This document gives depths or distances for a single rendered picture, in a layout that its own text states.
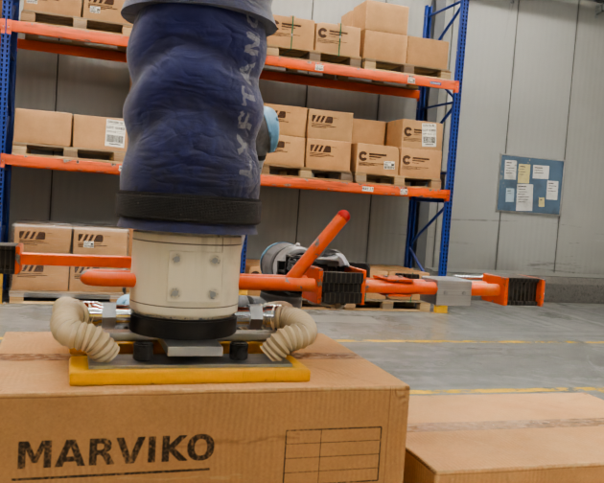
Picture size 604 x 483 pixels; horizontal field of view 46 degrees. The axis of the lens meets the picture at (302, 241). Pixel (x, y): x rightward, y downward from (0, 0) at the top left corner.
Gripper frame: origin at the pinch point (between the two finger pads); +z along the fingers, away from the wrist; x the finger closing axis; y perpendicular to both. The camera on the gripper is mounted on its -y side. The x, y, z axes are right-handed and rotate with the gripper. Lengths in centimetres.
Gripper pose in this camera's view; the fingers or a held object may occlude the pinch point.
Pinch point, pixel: (346, 284)
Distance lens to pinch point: 122.0
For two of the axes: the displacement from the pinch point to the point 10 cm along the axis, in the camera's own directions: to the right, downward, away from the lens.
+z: 2.9, 0.8, -9.5
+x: 0.7, -10.0, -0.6
